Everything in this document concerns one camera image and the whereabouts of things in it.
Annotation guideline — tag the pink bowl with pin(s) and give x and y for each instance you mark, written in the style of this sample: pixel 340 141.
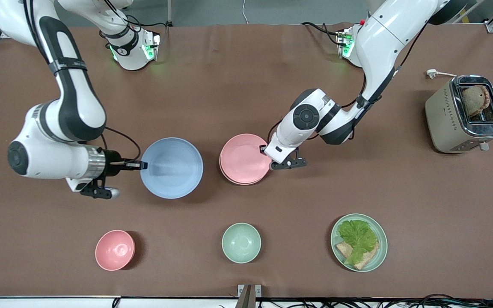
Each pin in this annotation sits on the pink bowl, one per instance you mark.
pixel 114 250

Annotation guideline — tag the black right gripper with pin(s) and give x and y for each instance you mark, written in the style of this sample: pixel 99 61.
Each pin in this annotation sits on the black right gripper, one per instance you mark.
pixel 112 162

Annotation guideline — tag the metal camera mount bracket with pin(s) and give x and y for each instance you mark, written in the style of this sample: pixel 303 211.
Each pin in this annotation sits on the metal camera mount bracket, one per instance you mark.
pixel 249 296

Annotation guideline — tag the brown toast slice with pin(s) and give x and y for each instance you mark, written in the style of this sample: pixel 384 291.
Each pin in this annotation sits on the brown toast slice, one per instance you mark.
pixel 475 100

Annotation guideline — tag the beige and chrome toaster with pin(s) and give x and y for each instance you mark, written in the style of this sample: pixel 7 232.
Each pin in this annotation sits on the beige and chrome toaster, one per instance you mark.
pixel 445 124

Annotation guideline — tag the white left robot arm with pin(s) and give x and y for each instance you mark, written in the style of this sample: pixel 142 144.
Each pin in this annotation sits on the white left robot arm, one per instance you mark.
pixel 379 34

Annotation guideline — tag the green bowl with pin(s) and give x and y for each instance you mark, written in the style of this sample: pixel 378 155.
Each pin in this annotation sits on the green bowl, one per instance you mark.
pixel 241 242

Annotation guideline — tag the green lettuce leaf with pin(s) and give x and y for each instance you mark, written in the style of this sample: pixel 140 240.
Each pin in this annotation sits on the green lettuce leaf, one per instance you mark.
pixel 357 235

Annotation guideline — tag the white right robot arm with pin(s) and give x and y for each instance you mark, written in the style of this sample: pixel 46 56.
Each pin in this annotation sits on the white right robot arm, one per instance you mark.
pixel 75 107

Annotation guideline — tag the blue plate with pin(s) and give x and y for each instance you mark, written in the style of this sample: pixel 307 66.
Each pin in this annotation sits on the blue plate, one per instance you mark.
pixel 173 167

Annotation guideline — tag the bread slice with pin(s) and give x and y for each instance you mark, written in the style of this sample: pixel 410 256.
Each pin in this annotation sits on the bread slice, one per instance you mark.
pixel 369 258

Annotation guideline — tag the thin grey pole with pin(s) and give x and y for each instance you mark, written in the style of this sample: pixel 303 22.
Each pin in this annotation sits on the thin grey pole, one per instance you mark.
pixel 169 13

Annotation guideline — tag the beige plate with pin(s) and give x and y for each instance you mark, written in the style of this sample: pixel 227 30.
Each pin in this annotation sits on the beige plate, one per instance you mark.
pixel 243 183

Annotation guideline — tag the green plate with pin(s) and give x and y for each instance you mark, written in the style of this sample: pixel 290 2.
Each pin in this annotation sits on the green plate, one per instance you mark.
pixel 381 248

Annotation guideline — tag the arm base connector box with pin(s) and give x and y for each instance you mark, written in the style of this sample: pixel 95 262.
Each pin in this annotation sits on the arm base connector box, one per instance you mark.
pixel 344 42
pixel 150 45

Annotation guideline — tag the pink plate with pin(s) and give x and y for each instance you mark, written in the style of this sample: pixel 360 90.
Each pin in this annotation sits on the pink plate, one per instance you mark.
pixel 243 157

